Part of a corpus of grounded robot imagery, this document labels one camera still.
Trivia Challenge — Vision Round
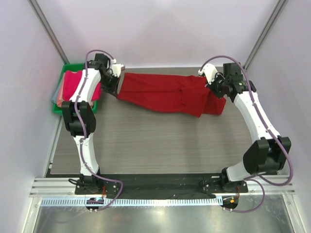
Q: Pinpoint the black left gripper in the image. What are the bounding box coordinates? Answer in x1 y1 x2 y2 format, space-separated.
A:
100 73 121 97

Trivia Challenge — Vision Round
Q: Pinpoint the dark red t-shirt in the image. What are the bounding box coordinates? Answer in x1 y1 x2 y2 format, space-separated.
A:
117 72 226 117

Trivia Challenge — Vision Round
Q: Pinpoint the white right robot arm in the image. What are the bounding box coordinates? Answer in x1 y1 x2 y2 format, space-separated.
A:
199 63 291 192

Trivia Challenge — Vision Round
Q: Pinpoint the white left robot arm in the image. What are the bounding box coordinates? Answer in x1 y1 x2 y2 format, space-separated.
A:
61 50 125 194

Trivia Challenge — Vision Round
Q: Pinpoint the salmon folded t-shirt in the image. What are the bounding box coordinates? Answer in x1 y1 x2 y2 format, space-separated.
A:
56 71 72 108

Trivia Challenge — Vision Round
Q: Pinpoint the grey-blue folded t-shirt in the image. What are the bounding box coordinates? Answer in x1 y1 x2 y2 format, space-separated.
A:
51 83 61 104

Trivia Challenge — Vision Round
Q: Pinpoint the green plastic bin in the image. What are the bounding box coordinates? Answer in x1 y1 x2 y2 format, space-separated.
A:
52 63 84 115

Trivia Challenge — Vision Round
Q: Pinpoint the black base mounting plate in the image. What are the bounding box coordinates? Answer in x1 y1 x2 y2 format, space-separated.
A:
69 173 248 200

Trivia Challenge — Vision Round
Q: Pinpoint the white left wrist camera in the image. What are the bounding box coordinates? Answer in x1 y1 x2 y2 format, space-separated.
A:
110 59 125 77

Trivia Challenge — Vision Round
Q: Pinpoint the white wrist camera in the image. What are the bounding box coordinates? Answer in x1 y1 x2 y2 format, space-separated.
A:
110 59 125 77
198 63 218 84

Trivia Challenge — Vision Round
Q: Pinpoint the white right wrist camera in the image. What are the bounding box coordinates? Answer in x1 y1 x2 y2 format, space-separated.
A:
198 63 218 84

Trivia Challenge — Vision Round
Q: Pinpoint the left aluminium frame post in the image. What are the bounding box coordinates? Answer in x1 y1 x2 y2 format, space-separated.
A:
27 0 70 64

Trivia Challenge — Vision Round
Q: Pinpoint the aluminium frame post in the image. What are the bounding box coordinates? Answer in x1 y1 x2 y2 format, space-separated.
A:
27 0 70 64
243 0 288 70

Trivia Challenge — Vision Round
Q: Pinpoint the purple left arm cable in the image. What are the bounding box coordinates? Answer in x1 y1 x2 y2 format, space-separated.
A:
74 50 124 211

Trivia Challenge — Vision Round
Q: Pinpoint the right aluminium frame post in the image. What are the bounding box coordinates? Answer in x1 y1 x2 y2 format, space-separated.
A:
243 0 288 70

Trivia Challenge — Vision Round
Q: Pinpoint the aluminium front rail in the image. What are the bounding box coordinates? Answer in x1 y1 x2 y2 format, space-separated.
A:
29 177 296 198

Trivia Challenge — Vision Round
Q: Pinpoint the slotted cable duct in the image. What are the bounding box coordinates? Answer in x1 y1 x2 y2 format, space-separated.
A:
41 196 223 207

